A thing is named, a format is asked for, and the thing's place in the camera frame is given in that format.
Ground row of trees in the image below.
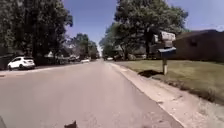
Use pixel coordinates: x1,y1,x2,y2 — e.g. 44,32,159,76
0,0,101,65

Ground pale concrete roadside strip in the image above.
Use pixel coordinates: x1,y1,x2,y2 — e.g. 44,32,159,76
108,61,224,128

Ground grey asphalt road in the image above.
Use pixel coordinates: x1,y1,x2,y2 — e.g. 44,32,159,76
0,59,186,128

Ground pale car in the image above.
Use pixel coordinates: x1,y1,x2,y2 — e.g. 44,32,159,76
80,58,91,64

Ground grass verge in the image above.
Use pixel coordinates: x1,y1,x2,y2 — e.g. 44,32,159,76
114,59,224,106

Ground white car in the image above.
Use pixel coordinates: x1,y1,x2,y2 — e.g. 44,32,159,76
7,56,36,71

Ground large leafy tree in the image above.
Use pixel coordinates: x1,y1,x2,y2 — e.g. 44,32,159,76
98,0,189,61

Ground mailbox on post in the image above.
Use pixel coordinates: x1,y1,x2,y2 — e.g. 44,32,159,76
153,30,178,76

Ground brown brick building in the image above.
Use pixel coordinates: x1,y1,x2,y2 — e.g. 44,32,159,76
171,29,224,63

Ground robot's own part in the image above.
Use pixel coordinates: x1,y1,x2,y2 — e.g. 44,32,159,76
63,120,78,128

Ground dark hedge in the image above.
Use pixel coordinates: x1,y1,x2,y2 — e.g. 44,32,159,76
0,53,16,71

